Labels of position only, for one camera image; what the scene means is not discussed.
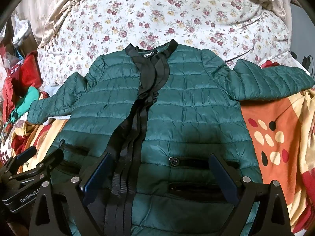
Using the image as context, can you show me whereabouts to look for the dark green quilted jacket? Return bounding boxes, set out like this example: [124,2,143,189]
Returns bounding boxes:
[27,41,314,235]

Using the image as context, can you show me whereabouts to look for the bright green garment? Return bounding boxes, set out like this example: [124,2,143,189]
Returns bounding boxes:
[9,86,40,124]

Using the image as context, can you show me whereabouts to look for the orange patterned fleece blanket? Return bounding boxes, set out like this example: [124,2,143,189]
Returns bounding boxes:
[9,88,315,234]

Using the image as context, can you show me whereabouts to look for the red garment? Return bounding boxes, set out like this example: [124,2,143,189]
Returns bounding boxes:
[2,51,43,122]

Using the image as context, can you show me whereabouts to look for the white floral quilt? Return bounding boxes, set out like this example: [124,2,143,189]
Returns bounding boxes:
[38,0,298,86]

